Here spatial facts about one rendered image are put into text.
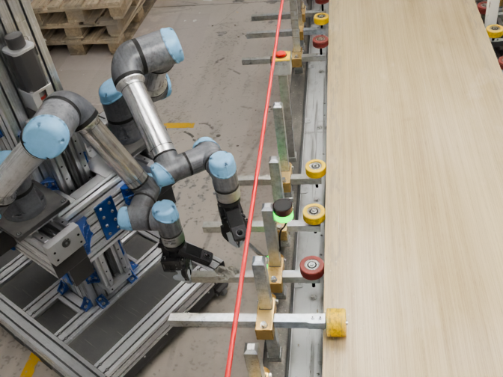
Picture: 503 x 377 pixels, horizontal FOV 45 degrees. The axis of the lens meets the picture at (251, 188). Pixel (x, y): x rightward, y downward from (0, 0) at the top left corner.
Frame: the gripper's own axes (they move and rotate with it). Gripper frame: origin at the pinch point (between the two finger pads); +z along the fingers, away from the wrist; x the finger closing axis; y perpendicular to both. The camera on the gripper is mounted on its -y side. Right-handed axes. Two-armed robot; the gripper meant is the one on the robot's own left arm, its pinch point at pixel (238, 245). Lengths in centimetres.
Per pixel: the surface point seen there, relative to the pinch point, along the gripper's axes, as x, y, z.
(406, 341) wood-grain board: -38, -45, 8
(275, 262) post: -10.8, -2.5, 9.9
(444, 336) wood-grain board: -48, -47, 8
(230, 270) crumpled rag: 4.0, 1.9, 12.6
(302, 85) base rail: -60, 125, 30
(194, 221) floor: 11, 121, 100
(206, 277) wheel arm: 12.6, 2.1, 13.2
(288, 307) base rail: -12.2, -7.6, 28.6
